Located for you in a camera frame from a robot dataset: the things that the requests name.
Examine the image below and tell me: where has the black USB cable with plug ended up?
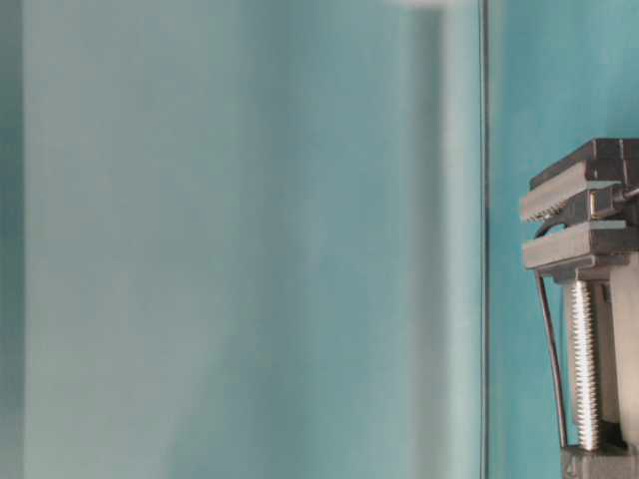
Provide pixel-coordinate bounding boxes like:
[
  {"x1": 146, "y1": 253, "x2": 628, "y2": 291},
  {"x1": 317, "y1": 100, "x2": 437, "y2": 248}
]
[{"x1": 531, "y1": 182, "x2": 639, "y2": 449}]

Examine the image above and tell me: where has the black female USB connector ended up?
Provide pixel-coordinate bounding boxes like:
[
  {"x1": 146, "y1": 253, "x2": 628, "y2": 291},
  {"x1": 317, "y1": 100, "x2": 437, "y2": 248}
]
[{"x1": 566, "y1": 190, "x2": 591, "y2": 225}]

